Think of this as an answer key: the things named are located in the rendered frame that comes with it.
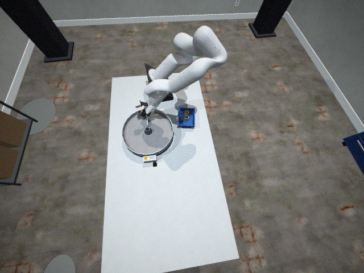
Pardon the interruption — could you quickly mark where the dark blue crate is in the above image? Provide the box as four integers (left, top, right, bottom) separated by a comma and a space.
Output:
178, 107, 195, 129

